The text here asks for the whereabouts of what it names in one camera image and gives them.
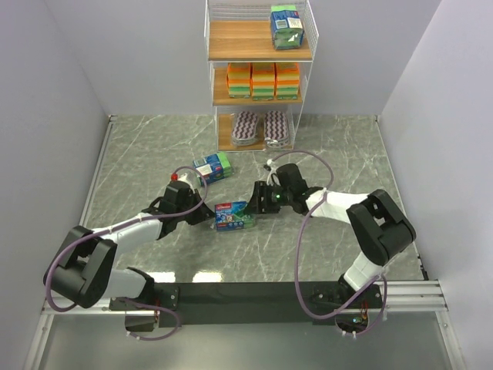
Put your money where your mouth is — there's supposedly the blue green sponge pack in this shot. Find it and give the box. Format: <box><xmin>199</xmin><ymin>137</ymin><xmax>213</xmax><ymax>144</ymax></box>
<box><xmin>270</xmin><ymin>5</ymin><xmax>304</xmax><ymax>50</ymax></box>
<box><xmin>193</xmin><ymin>152</ymin><xmax>233</xmax><ymax>184</ymax></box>
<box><xmin>213</xmin><ymin>201</ymin><xmax>256</xmax><ymax>232</ymax></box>

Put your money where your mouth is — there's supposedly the purple wavy sponge pack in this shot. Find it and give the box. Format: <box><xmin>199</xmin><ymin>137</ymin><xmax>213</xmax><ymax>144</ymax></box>
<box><xmin>263</xmin><ymin>110</ymin><xmax>290</xmax><ymax>149</ymax></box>
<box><xmin>231</xmin><ymin>111</ymin><xmax>260</xmax><ymax>146</ymax></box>

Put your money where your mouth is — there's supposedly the orange sponge pack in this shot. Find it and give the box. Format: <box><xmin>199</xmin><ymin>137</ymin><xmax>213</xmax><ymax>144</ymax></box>
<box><xmin>226</xmin><ymin>62</ymin><xmax>251</xmax><ymax>99</ymax></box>
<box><xmin>251</xmin><ymin>62</ymin><xmax>276</xmax><ymax>100</ymax></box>
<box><xmin>275</xmin><ymin>62</ymin><xmax>300</xmax><ymax>99</ymax></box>

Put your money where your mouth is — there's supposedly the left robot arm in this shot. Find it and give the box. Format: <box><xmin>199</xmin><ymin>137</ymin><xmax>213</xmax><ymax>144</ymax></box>
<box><xmin>43</xmin><ymin>180</ymin><xmax>215</xmax><ymax>312</ymax></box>

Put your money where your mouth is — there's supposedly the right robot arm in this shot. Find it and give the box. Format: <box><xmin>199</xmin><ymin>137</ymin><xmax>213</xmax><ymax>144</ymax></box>
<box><xmin>244</xmin><ymin>161</ymin><xmax>416</xmax><ymax>305</ymax></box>

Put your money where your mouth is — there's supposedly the middle wooden shelf board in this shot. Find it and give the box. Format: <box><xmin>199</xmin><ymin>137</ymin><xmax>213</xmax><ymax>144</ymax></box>
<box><xmin>212</xmin><ymin>67</ymin><xmax>303</xmax><ymax>106</ymax></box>

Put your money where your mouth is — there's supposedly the top wooden shelf board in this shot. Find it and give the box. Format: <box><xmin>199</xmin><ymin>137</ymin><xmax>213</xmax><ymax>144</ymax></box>
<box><xmin>207</xmin><ymin>20</ymin><xmax>317</xmax><ymax>62</ymax></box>

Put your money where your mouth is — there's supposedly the black base beam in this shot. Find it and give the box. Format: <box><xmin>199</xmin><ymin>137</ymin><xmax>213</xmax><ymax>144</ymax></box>
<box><xmin>153</xmin><ymin>280</ymin><xmax>386</xmax><ymax>328</ymax></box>

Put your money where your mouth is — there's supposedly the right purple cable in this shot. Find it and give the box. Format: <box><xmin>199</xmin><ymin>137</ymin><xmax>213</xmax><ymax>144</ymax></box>
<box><xmin>263</xmin><ymin>150</ymin><xmax>388</xmax><ymax>338</ymax></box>

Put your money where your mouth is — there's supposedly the left aluminium rail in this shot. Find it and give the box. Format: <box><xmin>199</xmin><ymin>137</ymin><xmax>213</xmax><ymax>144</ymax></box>
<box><xmin>38</xmin><ymin>114</ymin><xmax>119</xmax><ymax>317</ymax></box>

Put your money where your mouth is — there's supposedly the aluminium rail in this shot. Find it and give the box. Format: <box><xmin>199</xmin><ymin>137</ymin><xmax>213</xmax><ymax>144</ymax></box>
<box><xmin>334</xmin><ymin>254</ymin><xmax>450</xmax><ymax>315</ymax></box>
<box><xmin>38</xmin><ymin>114</ymin><xmax>119</xmax><ymax>317</ymax></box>

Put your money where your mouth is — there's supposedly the white wire shelf rack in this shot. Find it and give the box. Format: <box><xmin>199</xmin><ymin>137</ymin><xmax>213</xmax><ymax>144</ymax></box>
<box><xmin>203</xmin><ymin>1</ymin><xmax>319</xmax><ymax>151</ymax></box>

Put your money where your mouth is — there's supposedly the right aluminium rail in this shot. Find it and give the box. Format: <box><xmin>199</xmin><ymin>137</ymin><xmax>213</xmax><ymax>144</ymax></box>
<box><xmin>334</xmin><ymin>254</ymin><xmax>450</xmax><ymax>315</ymax></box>

